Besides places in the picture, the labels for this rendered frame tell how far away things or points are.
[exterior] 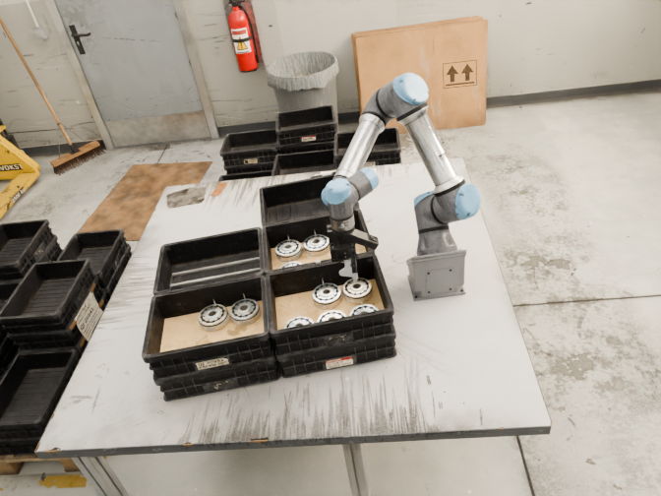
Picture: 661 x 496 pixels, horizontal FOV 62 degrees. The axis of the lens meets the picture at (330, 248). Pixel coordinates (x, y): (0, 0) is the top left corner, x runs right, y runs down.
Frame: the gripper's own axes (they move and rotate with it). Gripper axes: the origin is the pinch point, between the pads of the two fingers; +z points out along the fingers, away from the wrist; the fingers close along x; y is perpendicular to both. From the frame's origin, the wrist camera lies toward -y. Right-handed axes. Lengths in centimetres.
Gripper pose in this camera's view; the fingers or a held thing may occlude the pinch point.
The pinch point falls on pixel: (356, 273)
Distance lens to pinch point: 185.9
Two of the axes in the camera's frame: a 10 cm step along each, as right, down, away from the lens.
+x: 0.3, 6.1, -7.9
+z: 1.3, 7.8, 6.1
